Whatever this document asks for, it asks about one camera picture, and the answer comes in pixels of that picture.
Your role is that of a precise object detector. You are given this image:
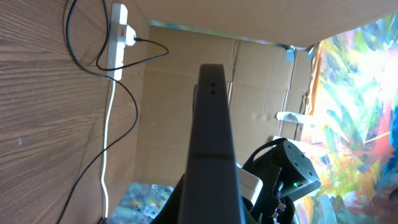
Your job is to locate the black USB charging cable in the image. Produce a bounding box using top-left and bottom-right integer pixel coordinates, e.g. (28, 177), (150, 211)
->
(57, 0), (170, 224)

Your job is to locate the blue Galaxy smartphone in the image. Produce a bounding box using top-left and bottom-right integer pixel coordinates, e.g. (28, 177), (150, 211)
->
(178, 63), (245, 224)

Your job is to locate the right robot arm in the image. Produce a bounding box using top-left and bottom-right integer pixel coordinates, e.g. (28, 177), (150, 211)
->
(238, 138), (321, 223)

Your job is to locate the white charger plug adapter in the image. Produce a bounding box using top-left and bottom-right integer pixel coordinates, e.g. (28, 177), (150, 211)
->
(124, 25), (136, 46)

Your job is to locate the brown cardboard panel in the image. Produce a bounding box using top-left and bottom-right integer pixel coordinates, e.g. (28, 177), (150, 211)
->
(134, 26), (310, 186)

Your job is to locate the white power strip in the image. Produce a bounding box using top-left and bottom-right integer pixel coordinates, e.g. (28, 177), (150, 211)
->
(107, 2), (128, 69)

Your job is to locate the colourful painted backdrop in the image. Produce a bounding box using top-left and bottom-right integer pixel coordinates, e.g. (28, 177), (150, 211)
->
(109, 14), (397, 223)

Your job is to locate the white power strip cord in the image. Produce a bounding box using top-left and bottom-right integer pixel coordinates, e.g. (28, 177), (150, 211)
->
(99, 79), (116, 220)

